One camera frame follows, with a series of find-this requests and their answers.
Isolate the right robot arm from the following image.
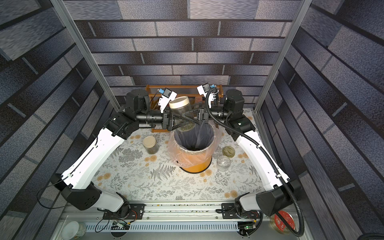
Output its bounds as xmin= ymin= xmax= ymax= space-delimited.
xmin=197 ymin=84 xmax=301 ymax=217

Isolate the glass jar beige lid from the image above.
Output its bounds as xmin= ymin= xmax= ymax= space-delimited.
xmin=168 ymin=95 xmax=196 ymax=132

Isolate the green jar lid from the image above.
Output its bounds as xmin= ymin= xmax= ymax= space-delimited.
xmin=222 ymin=146 xmax=236 ymax=158

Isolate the white lidded jar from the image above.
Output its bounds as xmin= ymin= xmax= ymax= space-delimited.
xmin=61 ymin=221 xmax=87 ymax=240

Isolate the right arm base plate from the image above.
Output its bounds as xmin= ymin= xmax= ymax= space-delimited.
xmin=216 ymin=203 xmax=263 ymax=220

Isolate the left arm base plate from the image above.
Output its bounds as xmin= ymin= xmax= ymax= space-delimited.
xmin=103 ymin=204 xmax=146 ymax=220

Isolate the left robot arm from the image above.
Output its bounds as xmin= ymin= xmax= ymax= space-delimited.
xmin=51 ymin=89 xmax=177 ymax=218

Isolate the black corrugated cable conduit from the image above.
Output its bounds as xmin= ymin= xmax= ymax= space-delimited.
xmin=204 ymin=87 xmax=306 ymax=238

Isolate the red round tin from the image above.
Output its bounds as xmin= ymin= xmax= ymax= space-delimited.
xmin=270 ymin=211 xmax=296 ymax=235

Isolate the glass tea jar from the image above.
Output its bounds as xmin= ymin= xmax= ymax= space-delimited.
xmin=216 ymin=155 xmax=231 ymax=172

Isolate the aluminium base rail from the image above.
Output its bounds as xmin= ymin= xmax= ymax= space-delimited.
xmin=52 ymin=201 xmax=296 ymax=240

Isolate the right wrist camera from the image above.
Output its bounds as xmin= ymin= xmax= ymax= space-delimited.
xmin=197 ymin=83 xmax=219 ymax=106

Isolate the floral table mat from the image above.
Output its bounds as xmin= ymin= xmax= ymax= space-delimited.
xmin=92 ymin=128 xmax=265 ymax=201

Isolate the wooden two-tier shelf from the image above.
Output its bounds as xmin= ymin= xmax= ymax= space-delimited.
xmin=145 ymin=85 xmax=224 ymax=133

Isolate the orange trash bin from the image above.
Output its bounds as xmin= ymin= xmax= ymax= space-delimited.
xmin=172 ymin=122 xmax=216 ymax=174

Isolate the clear plastic bin liner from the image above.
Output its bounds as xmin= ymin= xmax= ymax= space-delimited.
xmin=167 ymin=121 xmax=222 ymax=169

